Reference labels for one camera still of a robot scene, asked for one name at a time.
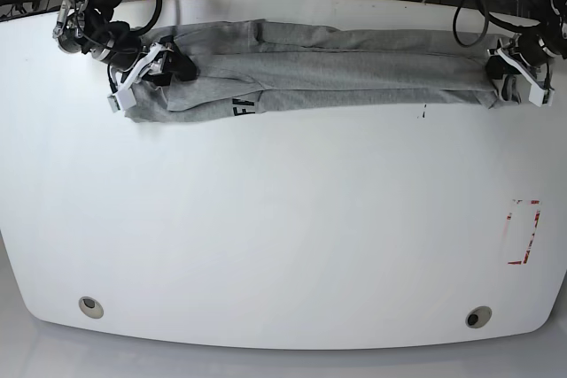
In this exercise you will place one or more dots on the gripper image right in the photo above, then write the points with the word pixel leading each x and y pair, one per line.
pixel 524 55

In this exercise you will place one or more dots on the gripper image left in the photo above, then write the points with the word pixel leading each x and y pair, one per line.
pixel 154 68

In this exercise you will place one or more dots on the grey T-shirt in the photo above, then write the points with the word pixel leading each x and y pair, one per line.
pixel 258 66

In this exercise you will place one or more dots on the red tape rectangle marking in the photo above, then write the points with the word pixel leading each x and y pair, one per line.
pixel 520 230

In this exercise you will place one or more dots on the right table cable grommet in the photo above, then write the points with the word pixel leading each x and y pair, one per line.
pixel 478 317

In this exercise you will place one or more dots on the table cable grommet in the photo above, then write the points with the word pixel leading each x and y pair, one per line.
pixel 91 308
pixel 478 317

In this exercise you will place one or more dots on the left table cable grommet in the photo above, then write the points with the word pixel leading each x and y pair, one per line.
pixel 91 308

